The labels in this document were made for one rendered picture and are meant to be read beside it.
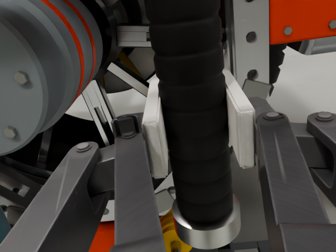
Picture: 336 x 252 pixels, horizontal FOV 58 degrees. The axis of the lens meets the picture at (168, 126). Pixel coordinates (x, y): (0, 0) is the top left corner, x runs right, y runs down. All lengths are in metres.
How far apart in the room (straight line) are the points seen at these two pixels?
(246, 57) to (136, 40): 0.18
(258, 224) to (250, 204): 0.12
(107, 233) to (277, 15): 0.38
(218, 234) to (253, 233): 1.08
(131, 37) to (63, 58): 0.21
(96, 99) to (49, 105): 0.26
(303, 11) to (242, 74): 0.09
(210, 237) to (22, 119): 0.17
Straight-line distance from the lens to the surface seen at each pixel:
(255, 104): 0.16
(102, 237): 0.51
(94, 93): 0.51
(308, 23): 0.39
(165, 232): 0.52
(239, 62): 0.38
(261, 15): 0.38
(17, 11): 0.27
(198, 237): 0.19
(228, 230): 0.20
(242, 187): 1.48
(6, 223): 0.45
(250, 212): 1.35
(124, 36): 0.48
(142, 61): 0.68
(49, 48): 0.27
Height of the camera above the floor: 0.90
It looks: 25 degrees down
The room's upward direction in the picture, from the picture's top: 9 degrees counter-clockwise
